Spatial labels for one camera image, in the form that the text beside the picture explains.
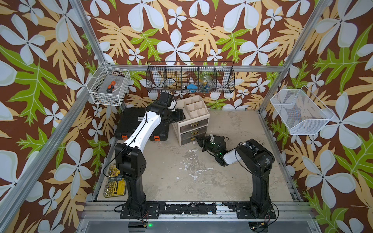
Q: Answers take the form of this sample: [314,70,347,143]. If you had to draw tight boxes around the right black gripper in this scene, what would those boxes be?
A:
[194,136,220,157]

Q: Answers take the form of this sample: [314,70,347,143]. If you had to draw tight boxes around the beige plastic drawer organizer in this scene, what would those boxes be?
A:
[172,95,210,146]

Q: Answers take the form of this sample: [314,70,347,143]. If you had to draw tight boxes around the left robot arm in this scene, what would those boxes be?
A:
[115,104,186,218]

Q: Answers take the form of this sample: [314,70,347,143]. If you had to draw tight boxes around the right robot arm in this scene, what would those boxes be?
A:
[195,135,275,218]

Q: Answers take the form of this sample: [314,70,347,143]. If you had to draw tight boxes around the blue item in basket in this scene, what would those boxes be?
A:
[187,84,198,93]

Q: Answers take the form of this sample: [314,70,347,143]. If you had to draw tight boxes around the black plastic tool case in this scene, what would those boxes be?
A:
[115,108,170,141]

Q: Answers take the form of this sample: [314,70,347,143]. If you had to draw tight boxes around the orange black screwdriver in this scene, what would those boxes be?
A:
[106,81,116,94]

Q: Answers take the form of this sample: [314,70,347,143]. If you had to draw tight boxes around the yellow screwdriver bit set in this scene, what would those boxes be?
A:
[104,171,126,198]

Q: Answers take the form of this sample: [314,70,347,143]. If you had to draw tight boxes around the white mesh corner basket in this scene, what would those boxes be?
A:
[270,85,334,136]

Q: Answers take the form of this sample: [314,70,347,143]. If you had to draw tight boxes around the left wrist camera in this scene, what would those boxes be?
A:
[157,92,177,111]

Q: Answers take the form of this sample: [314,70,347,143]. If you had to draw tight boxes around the black wire wall basket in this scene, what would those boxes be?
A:
[145,61,236,94]

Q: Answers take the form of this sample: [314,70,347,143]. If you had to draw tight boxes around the white wire wall basket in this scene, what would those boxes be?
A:
[87,62,131,107]

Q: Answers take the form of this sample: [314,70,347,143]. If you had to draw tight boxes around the black mounting rail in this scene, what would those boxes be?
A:
[119,202,277,220]

